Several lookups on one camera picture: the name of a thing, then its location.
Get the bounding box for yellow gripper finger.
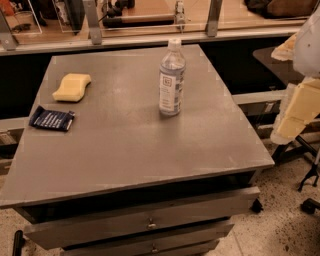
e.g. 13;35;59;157
271;34;297;61
270;78;320;144

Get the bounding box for clear blue-label plastic bottle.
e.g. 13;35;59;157
159;39;186;116

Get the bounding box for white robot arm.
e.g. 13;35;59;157
270;7;320;145

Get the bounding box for black side table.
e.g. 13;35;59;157
253;47;304;86

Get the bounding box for black office chair base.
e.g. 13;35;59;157
272;136;320;215

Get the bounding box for upper grey drawer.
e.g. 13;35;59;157
24;187;260;249

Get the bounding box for grey drawer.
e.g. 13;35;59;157
59;220;235;256
24;187;260;249

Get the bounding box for lower grey drawer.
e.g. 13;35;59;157
59;220;235;256

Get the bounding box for grey drawer cabinet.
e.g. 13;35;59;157
1;45;273;253

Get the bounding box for yellow sponge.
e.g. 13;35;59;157
52;73;91;102

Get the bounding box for dark blue snack packet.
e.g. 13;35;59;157
29;106;75;132

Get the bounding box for black cylinder on floor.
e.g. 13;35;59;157
12;230;25;256

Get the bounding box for metal railing post right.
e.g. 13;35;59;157
205;0;222;37

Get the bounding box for metal railing post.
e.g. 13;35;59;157
205;0;222;37
82;0;102;45
0;9;18;51

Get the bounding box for metal railing post left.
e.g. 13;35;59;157
0;9;18;51

